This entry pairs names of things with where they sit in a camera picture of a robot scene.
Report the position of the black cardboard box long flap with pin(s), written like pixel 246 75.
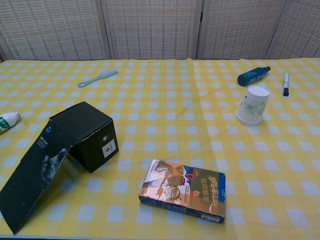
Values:
pixel 75 130

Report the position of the yellow white checked tablecloth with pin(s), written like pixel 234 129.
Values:
pixel 175 125

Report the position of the blue white marker pen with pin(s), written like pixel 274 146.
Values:
pixel 286 83

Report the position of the teal plastic brush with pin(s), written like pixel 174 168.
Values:
pixel 100 77

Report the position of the white milk bottle green label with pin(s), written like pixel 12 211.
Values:
pixel 6 121

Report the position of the woven folding screen panel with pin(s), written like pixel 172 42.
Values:
pixel 237 27
pixel 300 30
pixel 152 27
pixel 50 27

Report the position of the blue orange snack box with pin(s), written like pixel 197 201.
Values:
pixel 185 187

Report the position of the dark blue plastic bottle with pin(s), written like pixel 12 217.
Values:
pixel 251 75

